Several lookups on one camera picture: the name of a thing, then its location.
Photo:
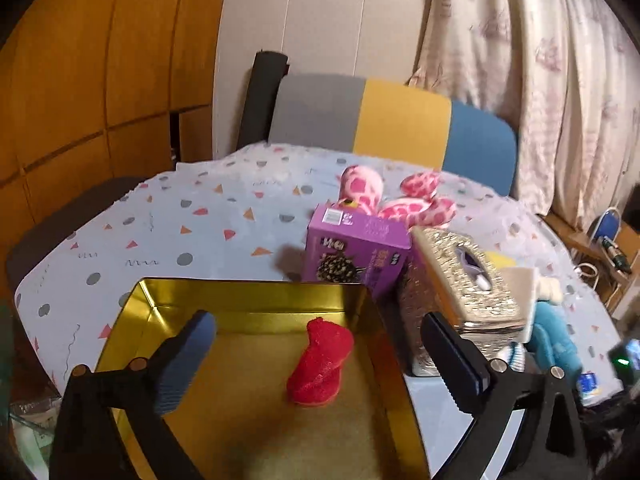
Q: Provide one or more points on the ornate silver tissue box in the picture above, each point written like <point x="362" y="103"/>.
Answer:
<point x="448" y="273"/>

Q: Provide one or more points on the cream sock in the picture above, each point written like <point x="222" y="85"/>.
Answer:
<point x="549" y="290"/>

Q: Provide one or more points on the pink patterned curtain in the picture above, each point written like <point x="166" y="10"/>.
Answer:
<point x="564" y="74"/>

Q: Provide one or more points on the gold metal tray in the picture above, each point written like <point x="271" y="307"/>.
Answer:
<point x="235" y="421"/>

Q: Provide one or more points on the grey yellow blue chair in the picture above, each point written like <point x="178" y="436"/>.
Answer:
<point x="379" y="118"/>

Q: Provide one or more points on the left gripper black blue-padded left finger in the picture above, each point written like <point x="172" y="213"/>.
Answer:
<point x="87" y="443"/>

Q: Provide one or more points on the white sponge block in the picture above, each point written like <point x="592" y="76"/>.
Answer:
<point x="523" y="284"/>

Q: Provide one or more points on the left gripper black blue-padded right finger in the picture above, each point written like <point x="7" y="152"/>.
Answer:
<point x="549" y="443"/>

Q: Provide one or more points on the blue plush toy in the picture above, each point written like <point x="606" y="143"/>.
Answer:
<point x="550" y="341"/>

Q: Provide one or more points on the white teal striped sock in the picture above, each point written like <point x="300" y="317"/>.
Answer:
<point x="514" y="355"/>

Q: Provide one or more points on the small blue white packet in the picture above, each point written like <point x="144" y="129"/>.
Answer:
<point x="587" y="384"/>

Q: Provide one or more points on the patterned white tablecloth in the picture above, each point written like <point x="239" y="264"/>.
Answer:
<point x="245" y="217"/>

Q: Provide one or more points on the red fuzzy sock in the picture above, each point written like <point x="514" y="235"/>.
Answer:
<point x="317" y="377"/>

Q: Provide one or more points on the purple cardboard box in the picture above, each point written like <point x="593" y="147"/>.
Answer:
<point x="348" y="247"/>

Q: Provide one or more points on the pink spotted plush toy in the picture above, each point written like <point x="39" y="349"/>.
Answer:
<point x="419" y="203"/>

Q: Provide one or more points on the wooden side table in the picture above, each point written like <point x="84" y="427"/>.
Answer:
<point x="613" y="285"/>

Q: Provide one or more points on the orange wooden cabinet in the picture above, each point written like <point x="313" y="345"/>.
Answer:
<point x="93" y="90"/>

